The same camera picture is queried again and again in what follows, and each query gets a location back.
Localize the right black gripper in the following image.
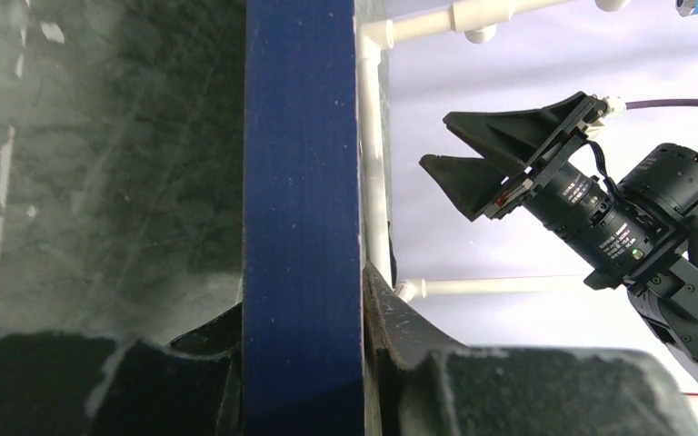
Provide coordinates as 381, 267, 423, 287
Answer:
419, 92, 644, 277

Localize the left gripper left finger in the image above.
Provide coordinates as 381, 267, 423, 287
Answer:
0, 306, 242, 435

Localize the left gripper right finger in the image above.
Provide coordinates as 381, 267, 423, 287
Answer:
363, 263, 698, 435

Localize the blue picture frame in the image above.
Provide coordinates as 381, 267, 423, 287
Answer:
0, 0, 391, 436

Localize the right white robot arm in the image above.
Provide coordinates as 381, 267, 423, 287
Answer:
420, 92, 698, 381

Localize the white PVC pipe structure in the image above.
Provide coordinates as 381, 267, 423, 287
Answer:
354, 0, 633, 304

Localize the blue pipe valve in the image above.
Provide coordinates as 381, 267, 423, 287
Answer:
675, 0, 698, 17

